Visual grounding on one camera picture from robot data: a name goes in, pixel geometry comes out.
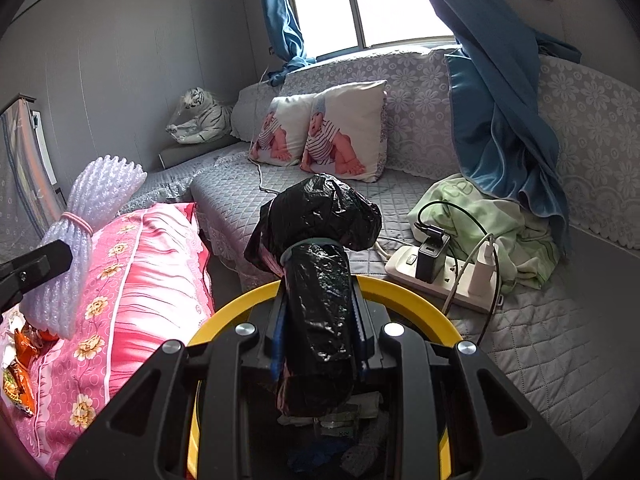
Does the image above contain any white charging cable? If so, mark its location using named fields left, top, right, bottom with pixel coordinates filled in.
left=442, top=232, right=496, bottom=318

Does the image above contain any orange crumpled wrapper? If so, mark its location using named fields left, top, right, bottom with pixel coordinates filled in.
left=14, top=327, right=47, bottom=362

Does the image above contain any white tiger plush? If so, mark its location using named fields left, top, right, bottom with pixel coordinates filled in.
left=166, top=87, right=235, bottom=146

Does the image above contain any narrow blue curtain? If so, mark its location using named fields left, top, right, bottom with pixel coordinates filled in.
left=250, top=0, right=318, bottom=86

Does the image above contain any white foam net bundle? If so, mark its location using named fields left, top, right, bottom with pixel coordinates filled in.
left=20, top=156, right=148, bottom=339

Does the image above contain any black banded plastic bag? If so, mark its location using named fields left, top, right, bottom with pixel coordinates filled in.
left=244, top=173, right=383, bottom=417

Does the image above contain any wide blue curtain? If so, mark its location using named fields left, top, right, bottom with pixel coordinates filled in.
left=405, top=0, right=583, bottom=256

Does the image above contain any yellow trash bin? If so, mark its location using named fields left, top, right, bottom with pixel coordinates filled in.
left=187, top=274, right=463, bottom=480

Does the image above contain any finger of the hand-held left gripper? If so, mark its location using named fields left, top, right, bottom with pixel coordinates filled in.
left=0, top=240, right=74, bottom=307

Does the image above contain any orange green snack wrapper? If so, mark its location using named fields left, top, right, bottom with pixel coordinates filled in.
left=2, top=365, right=37, bottom=417

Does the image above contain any baby print pillow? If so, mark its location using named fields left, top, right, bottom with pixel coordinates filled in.
left=248, top=92, right=321, bottom=167
left=300, top=80, right=389, bottom=183

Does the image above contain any black charger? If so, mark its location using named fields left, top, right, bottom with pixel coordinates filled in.
left=415, top=240, right=453, bottom=282

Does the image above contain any grey lace-trimmed mattress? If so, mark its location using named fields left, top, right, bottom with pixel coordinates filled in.
left=112, top=140, right=251, bottom=211

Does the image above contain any black charging cable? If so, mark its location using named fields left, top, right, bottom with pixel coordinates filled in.
left=406, top=200, right=502, bottom=348

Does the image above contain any grey bolster pillow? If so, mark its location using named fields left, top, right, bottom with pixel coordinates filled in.
left=159, top=135, right=241, bottom=170

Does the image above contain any pink floral blanket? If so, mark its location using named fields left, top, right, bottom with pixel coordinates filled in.
left=0, top=201, right=216, bottom=478

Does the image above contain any white power strip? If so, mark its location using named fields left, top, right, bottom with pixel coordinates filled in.
left=384, top=245, right=503, bottom=313

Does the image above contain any grey quilted sofa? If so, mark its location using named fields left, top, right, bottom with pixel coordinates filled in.
left=190, top=42, right=640, bottom=461

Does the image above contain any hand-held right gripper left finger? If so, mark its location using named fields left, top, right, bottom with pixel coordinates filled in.
left=55, top=305, right=288, bottom=480

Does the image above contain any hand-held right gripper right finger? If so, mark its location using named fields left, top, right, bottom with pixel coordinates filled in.
left=350, top=287, right=583, bottom=480

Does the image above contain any green blanket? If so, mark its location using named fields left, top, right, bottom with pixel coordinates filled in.
left=406, top=173, right=561, bottom=295

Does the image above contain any white charger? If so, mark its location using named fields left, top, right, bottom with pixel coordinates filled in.
left=467, top=242, right=498, bottom=298

